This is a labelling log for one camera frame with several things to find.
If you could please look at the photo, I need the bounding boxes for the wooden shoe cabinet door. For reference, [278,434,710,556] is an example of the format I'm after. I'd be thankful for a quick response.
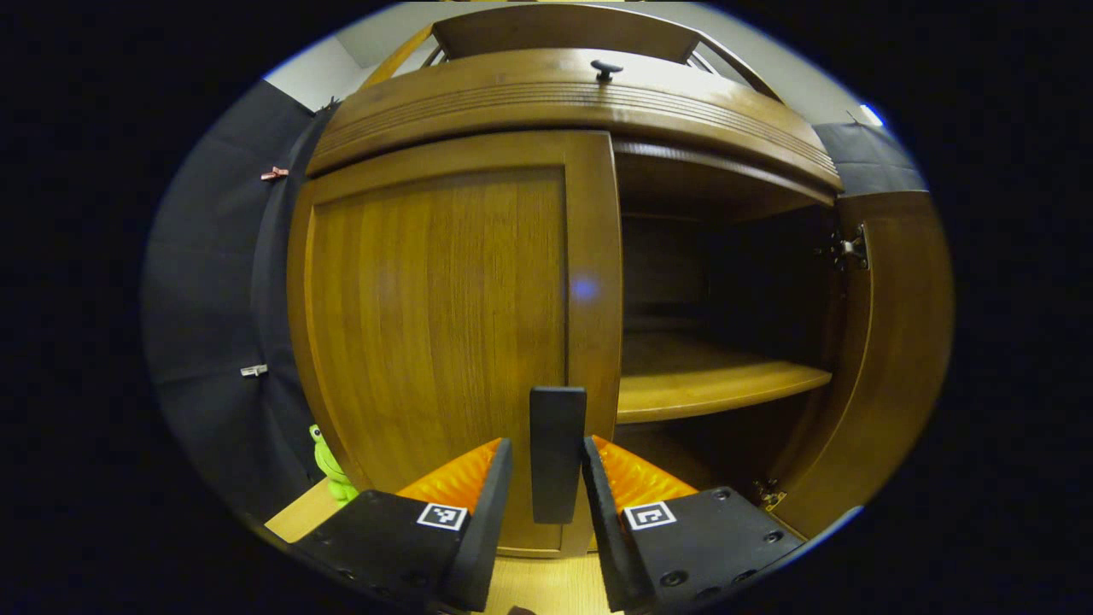
[288,130,624,558]
[773,190,956,541]

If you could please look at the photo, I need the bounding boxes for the green frog toy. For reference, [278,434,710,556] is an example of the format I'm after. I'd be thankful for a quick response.
[309,425,359,503]

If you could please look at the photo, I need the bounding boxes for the wooden inner shelf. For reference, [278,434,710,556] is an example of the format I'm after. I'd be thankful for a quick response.
[617,333,833,425]

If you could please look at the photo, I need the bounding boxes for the black door handle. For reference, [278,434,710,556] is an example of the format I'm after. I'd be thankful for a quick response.
[529,387,587,524]

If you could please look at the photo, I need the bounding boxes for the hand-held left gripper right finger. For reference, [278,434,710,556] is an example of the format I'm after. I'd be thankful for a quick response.
[581,434,808,614]

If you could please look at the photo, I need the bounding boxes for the wooden double-door shoe cabinet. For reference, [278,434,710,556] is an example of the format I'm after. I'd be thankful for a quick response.
[306,3,848,513]

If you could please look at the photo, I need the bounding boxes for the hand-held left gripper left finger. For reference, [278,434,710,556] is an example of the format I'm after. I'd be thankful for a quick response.
[290,437,515,614]

